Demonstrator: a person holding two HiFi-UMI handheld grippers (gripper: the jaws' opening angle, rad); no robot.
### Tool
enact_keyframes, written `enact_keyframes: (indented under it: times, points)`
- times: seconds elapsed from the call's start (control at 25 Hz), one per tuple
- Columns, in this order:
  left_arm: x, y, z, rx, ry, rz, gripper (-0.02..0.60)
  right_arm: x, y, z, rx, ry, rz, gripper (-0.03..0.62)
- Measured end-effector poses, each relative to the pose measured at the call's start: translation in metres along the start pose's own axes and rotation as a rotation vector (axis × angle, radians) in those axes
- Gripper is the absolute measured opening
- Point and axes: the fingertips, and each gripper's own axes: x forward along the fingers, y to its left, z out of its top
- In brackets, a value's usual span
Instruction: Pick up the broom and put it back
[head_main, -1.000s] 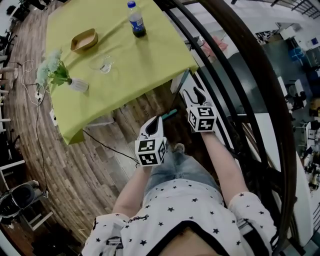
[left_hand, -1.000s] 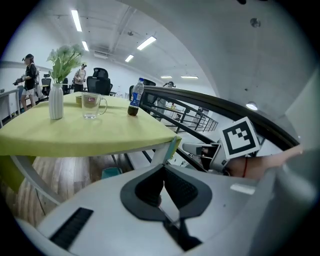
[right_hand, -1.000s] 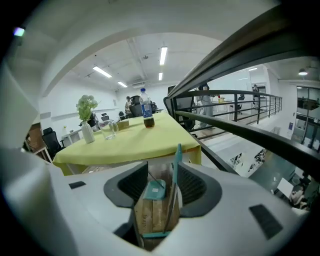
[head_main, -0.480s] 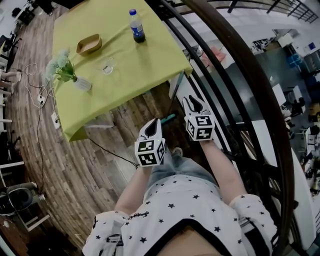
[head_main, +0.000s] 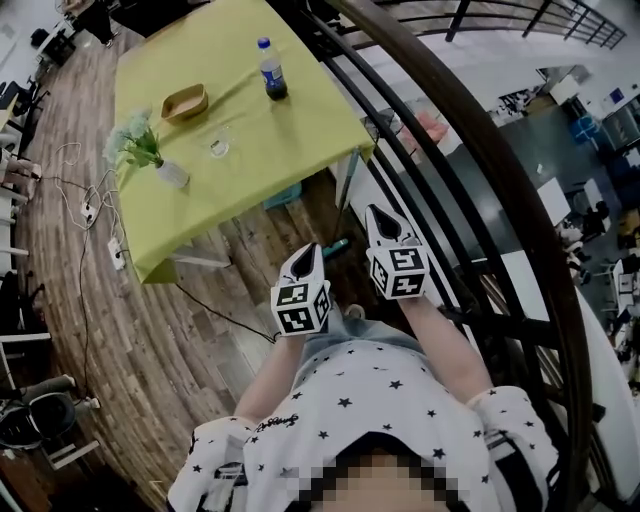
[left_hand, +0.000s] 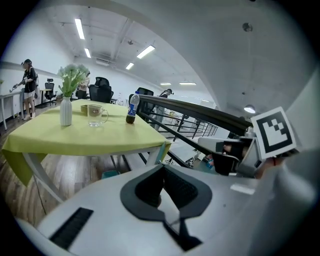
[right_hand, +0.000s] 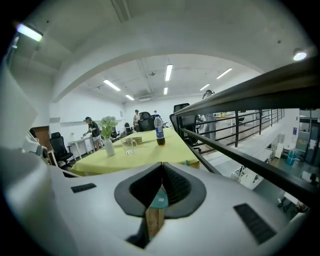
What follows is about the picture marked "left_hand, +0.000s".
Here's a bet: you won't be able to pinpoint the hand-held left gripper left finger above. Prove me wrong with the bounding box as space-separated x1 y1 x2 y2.
119 164 167 222

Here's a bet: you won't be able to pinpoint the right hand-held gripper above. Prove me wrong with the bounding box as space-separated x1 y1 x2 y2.
211 106 301 179

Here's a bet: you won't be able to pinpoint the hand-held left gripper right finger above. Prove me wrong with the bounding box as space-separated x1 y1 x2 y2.
163 164 213 219

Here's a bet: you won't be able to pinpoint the person's right forearm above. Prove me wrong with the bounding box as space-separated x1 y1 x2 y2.
254 156 286 180

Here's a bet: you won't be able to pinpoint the blue container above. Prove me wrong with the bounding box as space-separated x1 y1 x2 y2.
205 154 216 174

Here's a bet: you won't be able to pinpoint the black metal railing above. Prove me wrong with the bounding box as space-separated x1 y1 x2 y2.
134 94 254 174

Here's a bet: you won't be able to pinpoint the person's white shirt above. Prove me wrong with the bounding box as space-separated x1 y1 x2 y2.
219 147 320 256

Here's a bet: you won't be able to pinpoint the green tablecloth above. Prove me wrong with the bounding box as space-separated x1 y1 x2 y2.
1 99 172 187

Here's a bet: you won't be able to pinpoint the cola bottle blue label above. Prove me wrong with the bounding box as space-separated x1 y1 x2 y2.
125 90 141 125

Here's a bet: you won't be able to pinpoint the clear glass mug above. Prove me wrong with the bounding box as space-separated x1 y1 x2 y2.
86 104 110 128

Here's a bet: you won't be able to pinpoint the black office chair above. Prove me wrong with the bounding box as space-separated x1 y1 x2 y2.
136 87 155 116
44 77 58 107
88 76 115 104

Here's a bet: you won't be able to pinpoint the white ribbed vase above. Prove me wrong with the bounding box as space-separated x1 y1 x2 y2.
59 96 73 127

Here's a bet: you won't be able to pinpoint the white flower bouquet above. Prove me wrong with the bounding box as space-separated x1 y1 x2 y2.
56 63 89 98

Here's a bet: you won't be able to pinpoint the wooden top desk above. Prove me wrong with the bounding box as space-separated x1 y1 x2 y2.
39 88 53 101

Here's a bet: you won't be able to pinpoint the white desk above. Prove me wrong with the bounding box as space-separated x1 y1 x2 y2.
0 90 24 131

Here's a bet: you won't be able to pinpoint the black floor cable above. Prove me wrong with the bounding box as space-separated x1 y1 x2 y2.
31 174 48 216

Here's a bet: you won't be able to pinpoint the white frame table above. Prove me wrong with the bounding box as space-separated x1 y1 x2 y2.
21 144 164 204

